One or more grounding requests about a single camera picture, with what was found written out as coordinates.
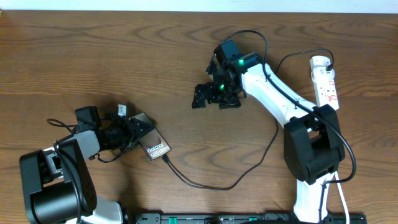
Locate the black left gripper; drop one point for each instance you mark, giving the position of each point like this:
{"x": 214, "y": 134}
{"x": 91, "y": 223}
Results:
{"x": 129, "y": 130}

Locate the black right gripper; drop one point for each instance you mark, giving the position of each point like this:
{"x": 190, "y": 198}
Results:
{"x": 210, "y": 88}

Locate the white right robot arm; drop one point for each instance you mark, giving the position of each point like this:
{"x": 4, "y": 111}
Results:
{"x": 313, "y": 144}

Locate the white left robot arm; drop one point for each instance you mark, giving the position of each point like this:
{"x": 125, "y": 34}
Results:
{"x": 56, "y": 183}

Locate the white power strip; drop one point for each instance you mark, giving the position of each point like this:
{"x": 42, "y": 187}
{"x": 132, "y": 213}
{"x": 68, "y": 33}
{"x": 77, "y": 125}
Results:
{"x": 325, "y": 88}

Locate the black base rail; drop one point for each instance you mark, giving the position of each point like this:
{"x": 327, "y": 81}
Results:
{"x": 216, "y": 218}

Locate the white USB wall charger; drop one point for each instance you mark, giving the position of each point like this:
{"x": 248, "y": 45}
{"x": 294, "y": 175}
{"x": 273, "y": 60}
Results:
{"x": 321, "y": 64}

